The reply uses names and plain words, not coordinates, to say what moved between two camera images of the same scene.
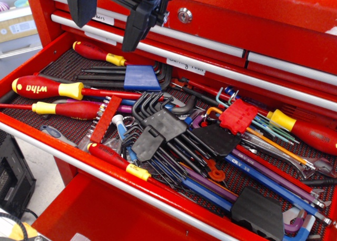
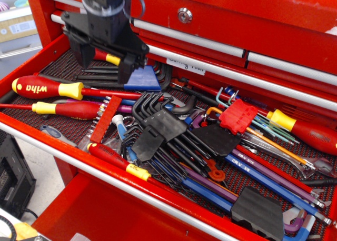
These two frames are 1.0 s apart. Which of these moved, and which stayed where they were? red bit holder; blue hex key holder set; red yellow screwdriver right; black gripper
Moved: black gripper
Stayed: blue hex key holder set; red bit holder; red yellow screwdriver right
